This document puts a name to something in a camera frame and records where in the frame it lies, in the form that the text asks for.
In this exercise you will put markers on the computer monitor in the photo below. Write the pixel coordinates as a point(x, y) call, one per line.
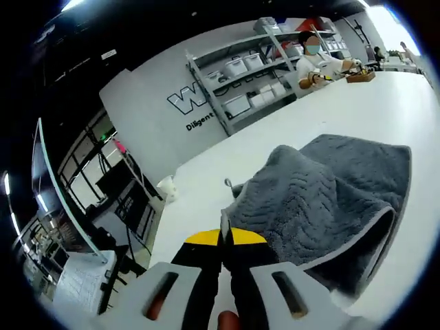
point(65, 199)

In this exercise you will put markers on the small black monitor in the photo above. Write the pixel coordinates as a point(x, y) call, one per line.
point(115, 180)

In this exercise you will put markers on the group of white storage boxes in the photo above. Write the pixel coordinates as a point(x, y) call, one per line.
point(237, 65)

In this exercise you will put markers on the grey towel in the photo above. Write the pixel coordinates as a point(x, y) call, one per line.
point(326, 206)

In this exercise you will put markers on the person's left hand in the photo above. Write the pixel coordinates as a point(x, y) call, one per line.
point(228, 321)

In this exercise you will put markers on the black camera stand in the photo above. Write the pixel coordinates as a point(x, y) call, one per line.
point(360, 31)

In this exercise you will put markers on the white paper cup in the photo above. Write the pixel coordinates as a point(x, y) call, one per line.
point(168, 189)

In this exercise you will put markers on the white keyboard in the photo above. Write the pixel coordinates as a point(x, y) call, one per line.
point(82, 285)

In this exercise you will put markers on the wooden tray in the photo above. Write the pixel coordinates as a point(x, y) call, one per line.
point(360, 77)

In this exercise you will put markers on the grey metal shelf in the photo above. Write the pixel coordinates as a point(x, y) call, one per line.
point(247, 79)

